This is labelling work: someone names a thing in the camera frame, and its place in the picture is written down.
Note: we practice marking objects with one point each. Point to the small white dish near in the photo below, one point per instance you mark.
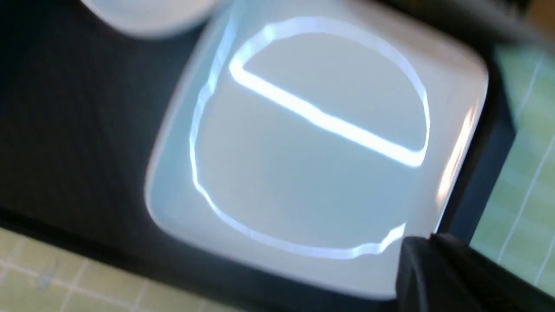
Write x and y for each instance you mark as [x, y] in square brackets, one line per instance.
[152, 18]

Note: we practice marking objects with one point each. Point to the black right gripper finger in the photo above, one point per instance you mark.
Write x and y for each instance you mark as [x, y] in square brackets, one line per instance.
[443, 274]

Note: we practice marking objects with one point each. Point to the green grid table mat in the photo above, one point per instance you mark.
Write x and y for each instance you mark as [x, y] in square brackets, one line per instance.
[524, 173]

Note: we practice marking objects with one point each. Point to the small white rice plate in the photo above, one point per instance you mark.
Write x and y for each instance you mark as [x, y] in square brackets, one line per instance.
[307, 138]

